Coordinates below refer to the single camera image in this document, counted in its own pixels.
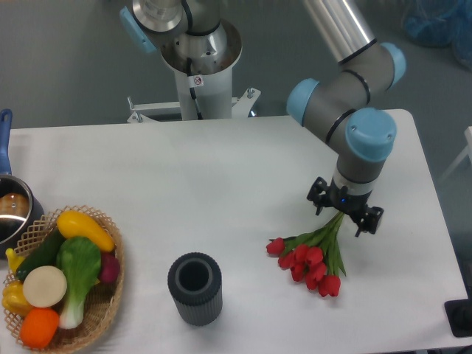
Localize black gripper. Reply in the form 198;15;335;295
307;177;384;237

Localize red tulip bouquet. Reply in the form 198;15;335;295
265;212;347;297

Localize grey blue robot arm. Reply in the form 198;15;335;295
119;1;406;233

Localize black device at table edge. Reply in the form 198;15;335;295
444;299;471;338

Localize dark grey ribbed vase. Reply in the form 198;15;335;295
167;252;223;327

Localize blue plastic bag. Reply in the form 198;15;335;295
401;1;471;70

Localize woven wicker basket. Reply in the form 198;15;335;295
1;206;125;353

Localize green bok choy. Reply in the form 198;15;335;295
56;236;101;330

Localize yellow squash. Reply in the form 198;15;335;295
56;210;115;252

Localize dark green cucumber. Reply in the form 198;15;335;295
15;229;66;282

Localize beige round onion slice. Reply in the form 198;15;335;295
23;265;67;308

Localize orange fruit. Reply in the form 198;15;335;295
19;308;59;350

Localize yellow banana tip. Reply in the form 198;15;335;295
5;248;25;274

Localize yellow bell pepper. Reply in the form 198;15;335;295
1;280;33;317

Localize white furniture frame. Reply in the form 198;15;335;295
438;125;472;180

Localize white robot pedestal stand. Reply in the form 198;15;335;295
127;67;261;123

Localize black cable on pedestal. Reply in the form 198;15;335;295
185;57;204;120

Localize blue handled saucepan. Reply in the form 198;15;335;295
1;109;44;260

